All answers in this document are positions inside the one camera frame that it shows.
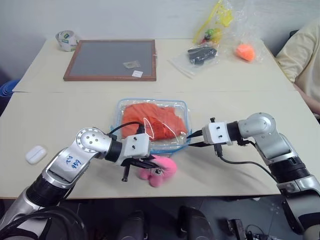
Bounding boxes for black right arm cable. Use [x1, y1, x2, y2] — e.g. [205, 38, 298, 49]
[213, 144, 276, 177]

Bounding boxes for thin black floor cable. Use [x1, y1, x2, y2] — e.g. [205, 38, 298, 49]
[246, 223, 277, 240]

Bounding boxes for pink plush toy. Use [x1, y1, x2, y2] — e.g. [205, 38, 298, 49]
[138, 154, 178, 188]

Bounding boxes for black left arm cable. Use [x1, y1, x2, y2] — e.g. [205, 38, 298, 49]
[107, 121, 146, 138]

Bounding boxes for orange cloth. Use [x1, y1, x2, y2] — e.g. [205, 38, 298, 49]
[121, 102, 189, 141]

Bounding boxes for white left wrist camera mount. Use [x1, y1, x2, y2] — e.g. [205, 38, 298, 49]
[121, 132, 152, 161]

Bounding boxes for small clear plastic packet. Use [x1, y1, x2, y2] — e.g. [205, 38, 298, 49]
[123, 60, 141, 69]

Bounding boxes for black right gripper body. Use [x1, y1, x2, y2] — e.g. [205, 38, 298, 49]
[199, 128, 220, 149]

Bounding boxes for crinkled clear plastic bag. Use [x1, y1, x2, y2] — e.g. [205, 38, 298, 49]
[219, 3, 266, 65]

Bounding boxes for wooden framed grey board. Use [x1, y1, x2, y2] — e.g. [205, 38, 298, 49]
[62, 39, 157, 82]

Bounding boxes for person in yellow shirt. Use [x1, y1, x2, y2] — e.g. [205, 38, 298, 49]
[274, 17, 320, 102]

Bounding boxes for black object in bag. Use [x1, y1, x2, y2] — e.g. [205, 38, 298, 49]
[187, 46, 219, 66]

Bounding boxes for dark rounded shape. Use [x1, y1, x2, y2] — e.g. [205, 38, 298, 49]
[116, 209, 146, 240]
[176, 205, 214, 240]

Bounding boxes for colourful small toys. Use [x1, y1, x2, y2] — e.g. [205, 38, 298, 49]
[201, 27, 223, 47]

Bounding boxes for clear zip bag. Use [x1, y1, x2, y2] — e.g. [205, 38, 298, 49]
[166, 44, 221, 80]

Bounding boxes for clear bag with yellow zipper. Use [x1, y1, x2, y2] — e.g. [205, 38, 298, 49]
[192, 0, 241, 49]

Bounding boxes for blue ribbed object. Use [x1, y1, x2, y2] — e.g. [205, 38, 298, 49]
[0, 79, 21, 116]

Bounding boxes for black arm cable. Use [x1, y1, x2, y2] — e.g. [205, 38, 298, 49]
[213, 144, 276, 177]
[107, 121, 146, 138]

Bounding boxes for clear plastic container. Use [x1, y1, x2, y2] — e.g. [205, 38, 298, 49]
[109, 98, 193, 155]

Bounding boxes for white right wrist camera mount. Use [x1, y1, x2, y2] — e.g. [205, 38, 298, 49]
[201, 121, 233, 146]

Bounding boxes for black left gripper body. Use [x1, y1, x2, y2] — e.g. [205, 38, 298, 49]
[120, 156, 142, 183]

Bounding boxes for white earbud case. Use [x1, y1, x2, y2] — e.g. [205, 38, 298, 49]
[25, 145, 48, 165]

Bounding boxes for black cable bundle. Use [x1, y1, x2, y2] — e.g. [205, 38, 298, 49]
[0, 206, 85, 240]

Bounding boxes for black device on floor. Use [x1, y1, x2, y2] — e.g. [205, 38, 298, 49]
[226, 218, 248, 240]

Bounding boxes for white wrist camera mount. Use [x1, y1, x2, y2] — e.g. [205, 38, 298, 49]
[201, 121, 233, 146]
[121, 132, 152, 161]

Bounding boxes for orange fluffy ball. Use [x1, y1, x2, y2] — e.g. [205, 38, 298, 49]
[235, 43, 256, 62]

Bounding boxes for clear tape roll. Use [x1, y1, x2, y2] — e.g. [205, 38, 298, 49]
[55, 30, 80, 53]

